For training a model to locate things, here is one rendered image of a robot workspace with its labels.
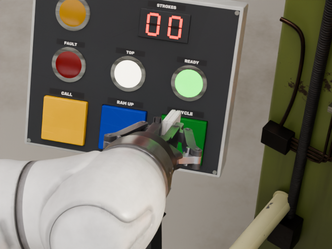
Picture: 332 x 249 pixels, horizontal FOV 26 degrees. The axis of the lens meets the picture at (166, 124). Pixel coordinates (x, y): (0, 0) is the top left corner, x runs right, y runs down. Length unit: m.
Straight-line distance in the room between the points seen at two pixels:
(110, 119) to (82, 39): 0.14
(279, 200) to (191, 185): 0.88
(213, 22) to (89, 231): 0.56
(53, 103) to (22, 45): 1.80
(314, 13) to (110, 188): 0.70
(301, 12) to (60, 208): 0.75
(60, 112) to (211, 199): 1.24
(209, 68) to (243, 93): 1.60
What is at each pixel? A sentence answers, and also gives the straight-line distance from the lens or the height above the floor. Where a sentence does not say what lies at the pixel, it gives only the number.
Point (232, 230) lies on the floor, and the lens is 2.31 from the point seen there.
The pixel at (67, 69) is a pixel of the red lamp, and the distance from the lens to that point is 1.19.
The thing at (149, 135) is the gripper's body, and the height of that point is 1.25.
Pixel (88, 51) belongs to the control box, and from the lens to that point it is 1.17.
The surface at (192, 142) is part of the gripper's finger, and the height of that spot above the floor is 1.18.
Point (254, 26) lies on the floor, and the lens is 3.06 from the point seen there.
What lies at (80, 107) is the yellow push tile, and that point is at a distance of 1.19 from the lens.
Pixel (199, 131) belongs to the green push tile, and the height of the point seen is 1.03.
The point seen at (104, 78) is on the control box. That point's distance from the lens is 1.17.
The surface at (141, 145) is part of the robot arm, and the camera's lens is 0.78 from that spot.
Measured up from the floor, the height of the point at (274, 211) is 0.64.
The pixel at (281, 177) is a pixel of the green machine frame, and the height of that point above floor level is 0.67.
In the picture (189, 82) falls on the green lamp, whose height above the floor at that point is 1.09.
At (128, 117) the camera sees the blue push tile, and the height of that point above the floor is 1.03.
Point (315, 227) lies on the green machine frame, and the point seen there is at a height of 0.58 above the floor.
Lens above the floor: 1.86
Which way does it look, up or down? 46 degrees down
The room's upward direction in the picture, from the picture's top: straight up
